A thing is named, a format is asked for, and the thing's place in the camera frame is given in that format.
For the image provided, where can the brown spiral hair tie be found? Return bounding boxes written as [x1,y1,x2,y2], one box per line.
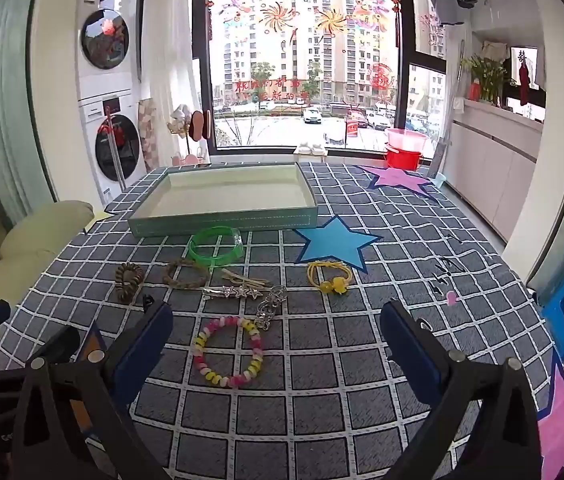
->
[114,262,145,304]

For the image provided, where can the red basin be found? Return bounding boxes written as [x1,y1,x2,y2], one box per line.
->
[385,144,424,171]

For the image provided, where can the white curtain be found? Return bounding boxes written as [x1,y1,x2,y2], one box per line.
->
[137,0,203,161]

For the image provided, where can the silver keychain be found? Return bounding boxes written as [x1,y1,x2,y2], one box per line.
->
[254,285,289,332]

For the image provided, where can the slipper rack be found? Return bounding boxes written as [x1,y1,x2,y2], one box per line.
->
[168,104,213,166]

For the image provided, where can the red hanging ornament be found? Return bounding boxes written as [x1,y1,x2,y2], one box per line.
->
[516,57,533,107]

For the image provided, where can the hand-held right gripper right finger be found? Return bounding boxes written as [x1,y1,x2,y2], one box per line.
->
[381,300,555,480]

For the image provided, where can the white washing machine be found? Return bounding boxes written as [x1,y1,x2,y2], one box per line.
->
[78,95,143,207]

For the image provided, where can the pink yellow beaded bracelet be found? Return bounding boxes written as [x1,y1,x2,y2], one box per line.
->
[193,316,265,389]

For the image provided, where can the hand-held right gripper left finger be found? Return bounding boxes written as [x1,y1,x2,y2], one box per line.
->
[9,302,173,480]

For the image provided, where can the beige checkered board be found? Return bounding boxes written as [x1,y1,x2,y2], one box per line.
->
[137,99,161,172]

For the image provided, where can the green jewelry tray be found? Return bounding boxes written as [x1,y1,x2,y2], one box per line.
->
[127,162,319,238]

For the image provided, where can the white cabinet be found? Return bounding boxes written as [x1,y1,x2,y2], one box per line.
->
[444,97,545,242]

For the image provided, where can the red handled pole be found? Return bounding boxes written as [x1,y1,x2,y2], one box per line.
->
[103,106,126,192]

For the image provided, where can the potted plant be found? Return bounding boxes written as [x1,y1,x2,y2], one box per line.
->
[462,52,510,107]

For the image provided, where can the pale green sofa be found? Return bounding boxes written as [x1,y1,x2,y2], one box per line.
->
[0,160,96,372]

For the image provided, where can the tan rubber bands with star charm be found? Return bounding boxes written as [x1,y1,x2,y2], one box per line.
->
[219,268,269,289]

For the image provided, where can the green plastic bangle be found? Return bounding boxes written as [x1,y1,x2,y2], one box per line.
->
[187,227,243,267]

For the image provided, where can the silver star hair clip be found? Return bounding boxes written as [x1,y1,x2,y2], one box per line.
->
[202,285,263,302]

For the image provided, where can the white dryer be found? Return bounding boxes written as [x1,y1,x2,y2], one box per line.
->
[76,0,139,100]

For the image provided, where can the grey checked star mat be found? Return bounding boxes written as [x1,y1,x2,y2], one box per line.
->
[0,162,564,480]

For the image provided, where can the brown braided bracelet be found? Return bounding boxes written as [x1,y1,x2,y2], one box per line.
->
[163,258,211,291]

